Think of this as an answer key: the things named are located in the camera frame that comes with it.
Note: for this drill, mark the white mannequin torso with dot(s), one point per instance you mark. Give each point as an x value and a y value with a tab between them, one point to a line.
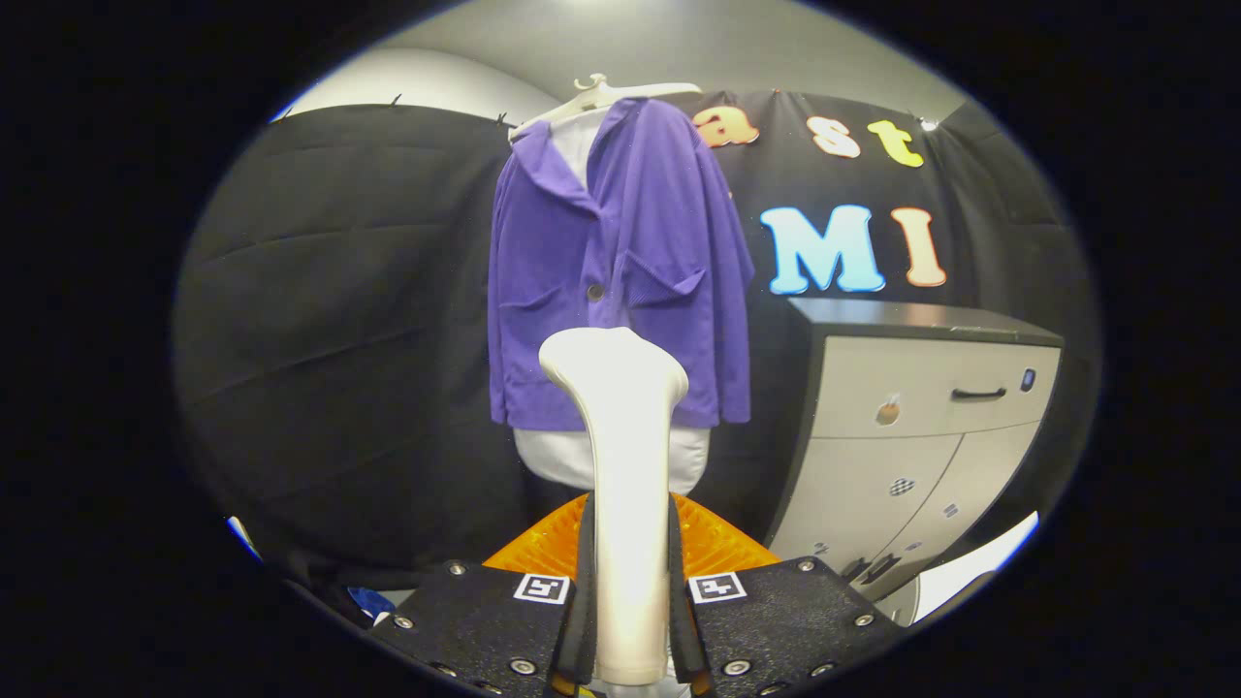
553	456

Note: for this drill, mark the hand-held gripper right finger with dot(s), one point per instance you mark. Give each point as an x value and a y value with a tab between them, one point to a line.
776	620

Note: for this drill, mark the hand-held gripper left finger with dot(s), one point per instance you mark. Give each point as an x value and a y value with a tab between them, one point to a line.
485	620

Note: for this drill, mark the blue object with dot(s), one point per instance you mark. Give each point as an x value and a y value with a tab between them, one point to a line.
368	601

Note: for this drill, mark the grey cabinet with black top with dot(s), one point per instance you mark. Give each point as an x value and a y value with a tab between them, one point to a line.
873	475

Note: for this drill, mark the white clothes hanger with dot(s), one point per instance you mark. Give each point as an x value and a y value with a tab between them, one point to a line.
601	95

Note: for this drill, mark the purple jacket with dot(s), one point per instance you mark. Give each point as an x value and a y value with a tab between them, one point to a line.
650	213

